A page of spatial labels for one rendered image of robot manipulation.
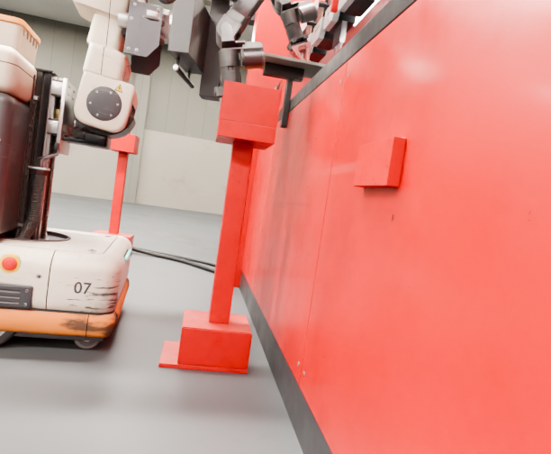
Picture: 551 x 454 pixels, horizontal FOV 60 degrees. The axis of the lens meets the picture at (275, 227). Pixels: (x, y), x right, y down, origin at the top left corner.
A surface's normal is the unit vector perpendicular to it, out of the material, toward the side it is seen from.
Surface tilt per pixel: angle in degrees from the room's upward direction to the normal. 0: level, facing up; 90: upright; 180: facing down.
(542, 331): 90
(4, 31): 92
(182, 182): 90
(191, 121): 90
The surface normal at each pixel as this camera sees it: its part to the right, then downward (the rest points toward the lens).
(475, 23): -0.98, -0.13
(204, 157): 0.23, 0.09
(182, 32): -0.04, 0.05
